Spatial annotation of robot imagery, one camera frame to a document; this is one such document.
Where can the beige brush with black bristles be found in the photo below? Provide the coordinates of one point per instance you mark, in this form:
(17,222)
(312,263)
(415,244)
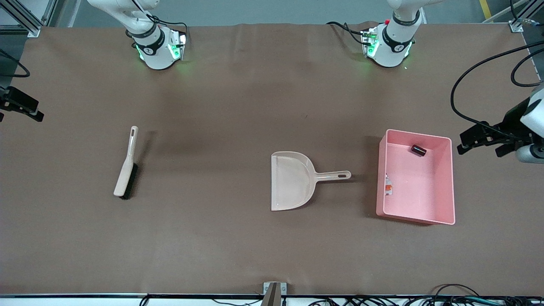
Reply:
(126,170)

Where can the brown table cover sheet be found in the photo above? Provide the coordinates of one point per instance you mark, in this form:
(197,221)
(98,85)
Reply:
(255,106)

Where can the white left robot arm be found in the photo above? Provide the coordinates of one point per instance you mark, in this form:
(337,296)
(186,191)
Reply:
(395,49)

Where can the grey metal table bracket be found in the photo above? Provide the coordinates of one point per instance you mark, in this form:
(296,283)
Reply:
(274,289)

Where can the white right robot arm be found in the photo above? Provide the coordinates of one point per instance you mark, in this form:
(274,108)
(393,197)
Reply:
(155,53)

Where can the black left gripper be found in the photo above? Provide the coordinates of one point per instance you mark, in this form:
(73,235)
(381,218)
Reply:
(508,126)

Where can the dark brown cylindrical capacitor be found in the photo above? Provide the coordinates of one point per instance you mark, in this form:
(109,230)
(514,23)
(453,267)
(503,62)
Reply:
(418,150)

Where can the beige plastic dustpan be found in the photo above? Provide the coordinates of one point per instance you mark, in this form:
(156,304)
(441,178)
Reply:
(293,182)

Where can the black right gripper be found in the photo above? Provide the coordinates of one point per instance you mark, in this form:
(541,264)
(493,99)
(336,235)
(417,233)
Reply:
(17,101)

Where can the pink plastic bin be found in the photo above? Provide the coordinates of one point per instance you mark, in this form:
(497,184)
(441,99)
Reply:
(418,191)

